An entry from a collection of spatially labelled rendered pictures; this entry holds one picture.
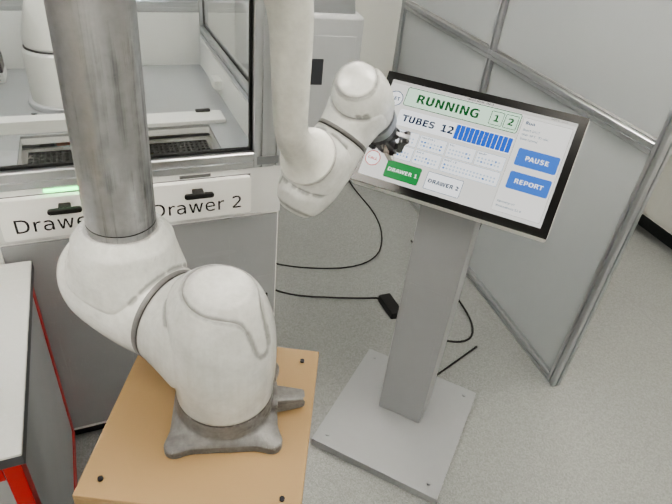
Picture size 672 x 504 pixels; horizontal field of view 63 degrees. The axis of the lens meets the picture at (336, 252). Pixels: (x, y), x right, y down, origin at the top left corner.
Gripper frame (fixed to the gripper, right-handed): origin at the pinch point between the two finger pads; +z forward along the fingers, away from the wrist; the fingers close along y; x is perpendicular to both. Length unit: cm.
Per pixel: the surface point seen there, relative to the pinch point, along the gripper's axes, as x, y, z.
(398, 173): 2.7, -1.4, 10.7
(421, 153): -3.3, -6.2, 10.7
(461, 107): -16.6, -13.8, 10.8
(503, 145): -7.9, -25.7, 9.7
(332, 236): 9, 52, 158
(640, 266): -10, -110, 203
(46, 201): 29, 75, -19
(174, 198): 21, 53, -1
